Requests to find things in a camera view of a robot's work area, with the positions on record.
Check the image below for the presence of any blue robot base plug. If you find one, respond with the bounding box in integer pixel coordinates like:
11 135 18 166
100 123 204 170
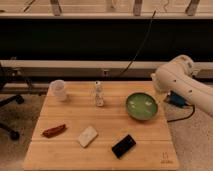
168 92 185 107

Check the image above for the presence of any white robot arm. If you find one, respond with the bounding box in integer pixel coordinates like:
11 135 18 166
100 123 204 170
151 55 213 117

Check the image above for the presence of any small white bottle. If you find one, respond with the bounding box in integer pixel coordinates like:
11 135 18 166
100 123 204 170
95 81 104 107

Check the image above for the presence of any green ceramic bowl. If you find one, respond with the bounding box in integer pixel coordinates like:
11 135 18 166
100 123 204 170
126 92 158 121

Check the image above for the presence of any clear plastic cup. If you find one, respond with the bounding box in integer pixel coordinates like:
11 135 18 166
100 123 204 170
50 80 67 101

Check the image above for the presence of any black smartphone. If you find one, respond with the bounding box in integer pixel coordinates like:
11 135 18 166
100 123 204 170
111 135 136 158

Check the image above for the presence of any brown red snack bar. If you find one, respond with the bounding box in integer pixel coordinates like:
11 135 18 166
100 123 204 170
42 124 66 138

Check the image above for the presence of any black office chair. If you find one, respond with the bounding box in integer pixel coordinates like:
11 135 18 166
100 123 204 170
0 63 25 141

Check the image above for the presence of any black hanging cable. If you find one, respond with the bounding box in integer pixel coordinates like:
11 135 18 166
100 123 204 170
118 9 157 78

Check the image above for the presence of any black floor cable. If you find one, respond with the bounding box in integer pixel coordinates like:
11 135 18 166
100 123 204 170
167 103 196 123

